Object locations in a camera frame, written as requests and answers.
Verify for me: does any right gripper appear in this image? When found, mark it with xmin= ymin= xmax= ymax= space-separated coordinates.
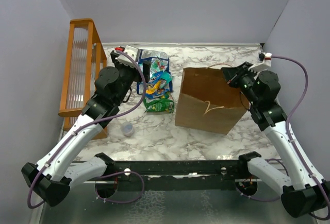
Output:
xmin=222 ymin=61 xmax=259 ymax=106

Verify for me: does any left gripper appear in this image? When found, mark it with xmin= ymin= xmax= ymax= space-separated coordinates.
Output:
xmin=111 ymin=54 xmax=151 ymax=105

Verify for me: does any blue snack bag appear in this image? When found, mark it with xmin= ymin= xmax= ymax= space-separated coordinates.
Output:
xmin=136 ymin=74 xmax=174 ymax=95
xmin=138 ymin=49 xmax=169 ymax=66

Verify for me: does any blue candy packet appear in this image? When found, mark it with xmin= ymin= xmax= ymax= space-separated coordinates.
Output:
xmin=145 ymin=89 xmax=169 ymax=99
xmin=147 ymin=71 xmax=164 ymax=85

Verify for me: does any yellow snack packet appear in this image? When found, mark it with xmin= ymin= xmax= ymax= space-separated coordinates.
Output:
xmin=145 ymin=79 xmax=166 ymax=95

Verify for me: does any brown paper bag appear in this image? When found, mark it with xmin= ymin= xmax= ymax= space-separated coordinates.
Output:
xmin=175 ymin=67 xmax=250 ymax=135

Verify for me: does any green yellow snack bag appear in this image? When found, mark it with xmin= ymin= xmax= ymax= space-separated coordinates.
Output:
xmin=143 ymin=95 xmax=175 ymax=113

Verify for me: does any teal snack packet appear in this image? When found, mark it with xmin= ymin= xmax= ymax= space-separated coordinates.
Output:
xmin=150 ymin=58 xmax=168 ymax=75
xmin=159 ymin=72 xmax=172 ymax=89

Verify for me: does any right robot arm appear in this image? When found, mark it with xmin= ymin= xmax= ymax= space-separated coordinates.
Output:
xmin=221 ymin=62 xmax=329 ymax=218

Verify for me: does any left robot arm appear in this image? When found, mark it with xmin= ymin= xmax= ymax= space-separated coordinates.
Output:
xmin=21 ymin=49 xmax=146 ymax=209

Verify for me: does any wooden dish rack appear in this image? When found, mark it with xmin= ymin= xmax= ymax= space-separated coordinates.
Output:
xmin=58 ymin=18 xmax=107 ymax=132

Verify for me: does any small clear plastic cup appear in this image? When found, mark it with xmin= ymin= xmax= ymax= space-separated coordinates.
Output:
xmin=120 ymin=122 xmax=135 ymax=137

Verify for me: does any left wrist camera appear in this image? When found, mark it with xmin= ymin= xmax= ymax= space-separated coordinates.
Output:
xmin=114 ymin=45 xmax=141 ymax=68

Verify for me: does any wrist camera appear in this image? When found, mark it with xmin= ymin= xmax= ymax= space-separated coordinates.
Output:
xmin=114 ymin=45 xmax=141 ymax=68
xmin=249 ymin=53 xmax=272 ymax=73

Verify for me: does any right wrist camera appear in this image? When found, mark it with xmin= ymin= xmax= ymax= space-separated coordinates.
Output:
xmin=249 ymin=53 xmax=272 ymax=73

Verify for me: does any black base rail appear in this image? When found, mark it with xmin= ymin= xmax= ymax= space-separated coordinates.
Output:
xmin=85 ymin=152 xmax=269 ymax=192

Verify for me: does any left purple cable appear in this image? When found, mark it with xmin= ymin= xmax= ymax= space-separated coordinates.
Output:
xmin=27 ymin=49 xmax=148 ymax=209

